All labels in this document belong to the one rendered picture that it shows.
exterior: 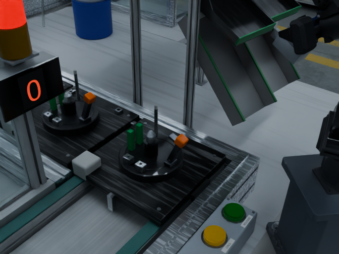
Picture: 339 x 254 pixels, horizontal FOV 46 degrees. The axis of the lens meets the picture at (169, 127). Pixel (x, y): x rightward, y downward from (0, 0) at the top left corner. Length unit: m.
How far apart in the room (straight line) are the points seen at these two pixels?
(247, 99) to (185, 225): 0.39
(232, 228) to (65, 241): 0.32
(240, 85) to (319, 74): 2.51
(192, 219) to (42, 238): 0.29
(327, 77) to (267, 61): 2.35
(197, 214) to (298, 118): 0.59
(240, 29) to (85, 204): 0.51
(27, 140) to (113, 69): 0.74
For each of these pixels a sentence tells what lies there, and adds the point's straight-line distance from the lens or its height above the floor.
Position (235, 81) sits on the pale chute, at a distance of 1.01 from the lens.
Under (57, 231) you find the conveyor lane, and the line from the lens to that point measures 0.83.
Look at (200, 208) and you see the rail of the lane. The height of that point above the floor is 0.95.
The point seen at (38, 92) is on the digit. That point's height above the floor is 1.19.
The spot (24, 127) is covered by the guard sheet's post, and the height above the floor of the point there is 1.11.
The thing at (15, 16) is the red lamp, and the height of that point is 1.33.
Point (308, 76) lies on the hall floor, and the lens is 3.44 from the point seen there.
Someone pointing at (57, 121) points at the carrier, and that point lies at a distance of 0.96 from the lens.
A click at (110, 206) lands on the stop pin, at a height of 0.94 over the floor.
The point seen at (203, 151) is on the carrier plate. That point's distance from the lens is 0.90.
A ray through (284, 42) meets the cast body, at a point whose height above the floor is 1.21.
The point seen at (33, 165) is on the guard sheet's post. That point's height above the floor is 1.02.
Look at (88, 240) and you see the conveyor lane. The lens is 0.81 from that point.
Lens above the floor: 1.54
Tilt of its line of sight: 36 degrees down
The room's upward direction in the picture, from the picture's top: 1 degrees clockwise
